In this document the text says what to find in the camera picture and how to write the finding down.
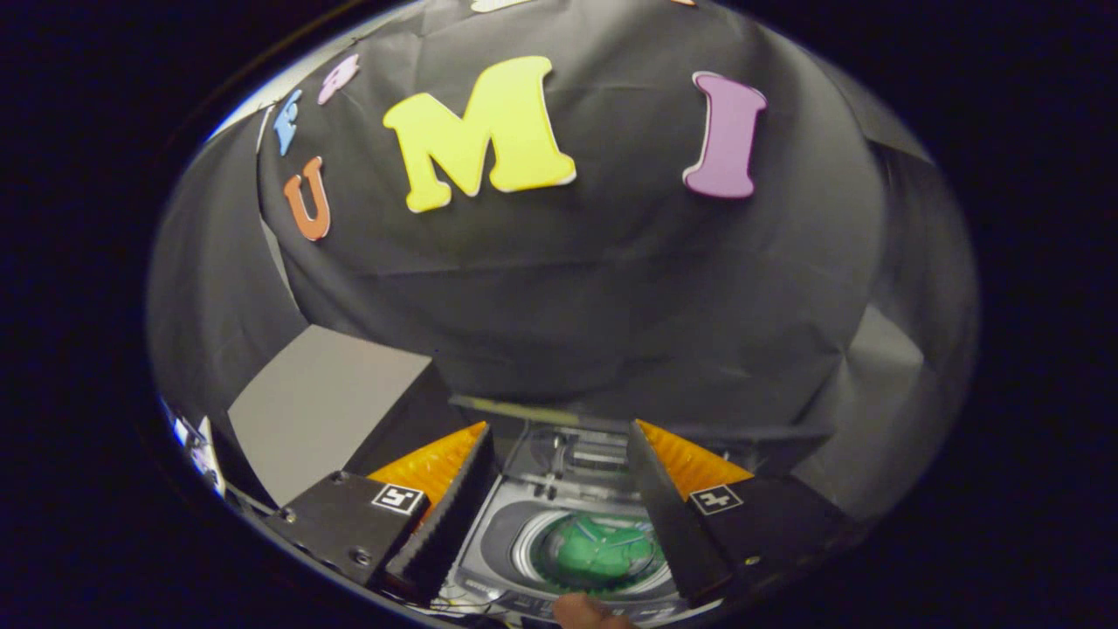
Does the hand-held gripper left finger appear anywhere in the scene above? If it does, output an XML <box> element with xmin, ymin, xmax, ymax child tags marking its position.
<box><xmin>262</xmin><ymin>421</ymin><xmax>496</xmax><ymax>605</ymax></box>

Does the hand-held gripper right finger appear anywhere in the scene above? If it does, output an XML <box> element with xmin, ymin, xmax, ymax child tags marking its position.
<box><xmin>626</xmin><ymin>418</ymin><xmax>854</xmax><ymax>609</ymax></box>

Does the grey washing machine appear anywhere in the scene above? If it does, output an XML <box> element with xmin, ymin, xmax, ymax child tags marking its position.
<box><xmin>435</xmin><ymin>393</ymin><xmax>832</xmax><ymax>626</ymax></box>

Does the green polo shirt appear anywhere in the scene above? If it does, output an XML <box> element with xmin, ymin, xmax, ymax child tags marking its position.
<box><xmin>552</xmin><ymin>514</ymin><xmax>658</xmax><ymax>588</ymax></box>

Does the dark washing machine lid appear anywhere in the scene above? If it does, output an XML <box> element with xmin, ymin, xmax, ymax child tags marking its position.
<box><xmin>448</xmin><ymin>393</ymin><xmax>832</xmax><ymax>501</ymax></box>

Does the black backdrop cloth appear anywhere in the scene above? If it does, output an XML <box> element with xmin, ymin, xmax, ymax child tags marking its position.
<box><xmin>147</xmin><ymin>0</ymin><xmax>981</xmax><ymax>525</ymax></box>

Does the white device stand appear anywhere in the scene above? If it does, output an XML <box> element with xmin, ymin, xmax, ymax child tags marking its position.
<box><xmin>170</xmin><ymin>409</ymin><xmax>230</xmax><ymax>501</ymax></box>

